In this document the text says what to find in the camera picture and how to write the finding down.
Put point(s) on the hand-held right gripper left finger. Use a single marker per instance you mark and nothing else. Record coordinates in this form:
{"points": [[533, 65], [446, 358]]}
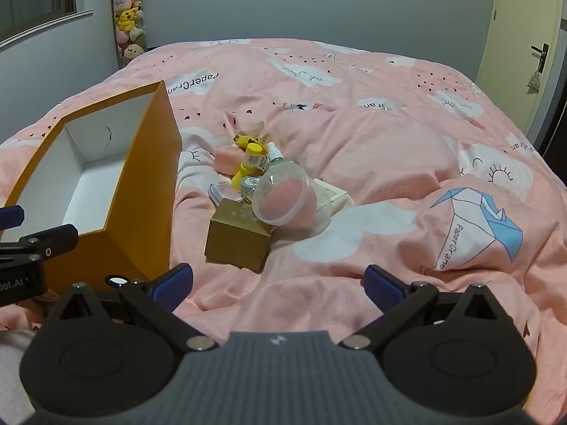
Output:
{"points": [[172, 284]]}

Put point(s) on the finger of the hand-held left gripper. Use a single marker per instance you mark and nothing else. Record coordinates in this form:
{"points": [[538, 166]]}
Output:
{"points": [[11, 218], [53, 238]]}

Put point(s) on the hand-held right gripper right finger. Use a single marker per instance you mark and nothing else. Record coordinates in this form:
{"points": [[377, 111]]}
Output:
{"points": [[382, 287]]}

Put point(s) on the small gold box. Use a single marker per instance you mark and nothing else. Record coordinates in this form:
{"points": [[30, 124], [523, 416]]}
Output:
{"points": [[237, 239]]}

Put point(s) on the orange cardboard box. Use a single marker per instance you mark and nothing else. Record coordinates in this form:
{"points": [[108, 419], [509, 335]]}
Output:
{"points": [[146, 186]]}

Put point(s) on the white printed leaflet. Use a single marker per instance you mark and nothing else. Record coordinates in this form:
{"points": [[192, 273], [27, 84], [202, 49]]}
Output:
{"points": [[335, 195]]}

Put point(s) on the pink makeup sponge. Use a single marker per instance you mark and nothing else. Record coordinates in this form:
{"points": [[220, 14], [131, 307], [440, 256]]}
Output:
{"points": [[288, 203]]}

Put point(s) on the small silver-lidded jar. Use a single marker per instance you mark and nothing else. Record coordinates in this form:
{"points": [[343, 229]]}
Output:
{"points": [[249, 185]]}

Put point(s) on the yellow tube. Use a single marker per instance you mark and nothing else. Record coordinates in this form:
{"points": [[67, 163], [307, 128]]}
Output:
{"points": [[241, 178]]}

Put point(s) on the clear plastic container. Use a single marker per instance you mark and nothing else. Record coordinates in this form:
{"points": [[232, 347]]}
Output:
{"points": [[305, 177]]}

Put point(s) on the pink rectangular box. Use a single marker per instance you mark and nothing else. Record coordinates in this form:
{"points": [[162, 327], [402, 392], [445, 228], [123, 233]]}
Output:
{"points": [[228, 161]]}

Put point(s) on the yellow-capped small bottle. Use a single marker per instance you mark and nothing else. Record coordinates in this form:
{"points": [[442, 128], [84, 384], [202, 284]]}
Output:
{"points": [[252, 155]]}

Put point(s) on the yellow round object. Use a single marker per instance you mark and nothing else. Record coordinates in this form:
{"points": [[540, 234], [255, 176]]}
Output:
{"points": [[242, 140]]}

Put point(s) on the white spray bottle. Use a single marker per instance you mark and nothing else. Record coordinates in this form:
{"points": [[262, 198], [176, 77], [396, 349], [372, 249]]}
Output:
{"points": [[275, 155]]}

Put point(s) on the pink printed blanket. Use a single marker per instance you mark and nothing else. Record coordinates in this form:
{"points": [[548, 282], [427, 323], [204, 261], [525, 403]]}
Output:
{"points": [[376, 141]]}

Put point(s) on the shelf of plush toys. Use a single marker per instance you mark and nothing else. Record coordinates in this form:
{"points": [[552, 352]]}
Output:
{"points": [[128, 17]]}

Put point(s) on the small hanging pouch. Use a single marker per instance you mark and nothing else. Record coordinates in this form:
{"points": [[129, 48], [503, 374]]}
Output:
{"points": [[534, 82]]}

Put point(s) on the cream door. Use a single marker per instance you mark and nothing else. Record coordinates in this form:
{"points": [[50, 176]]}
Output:
{"points": [[509, 53]]}

